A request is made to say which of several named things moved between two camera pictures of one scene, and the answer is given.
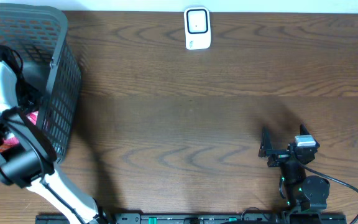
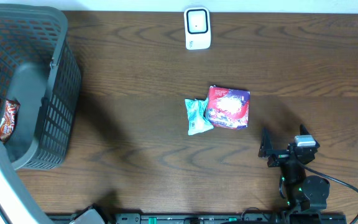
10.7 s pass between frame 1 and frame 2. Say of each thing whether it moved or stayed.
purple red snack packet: moved
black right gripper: stayed
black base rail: stayed
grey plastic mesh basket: stayed
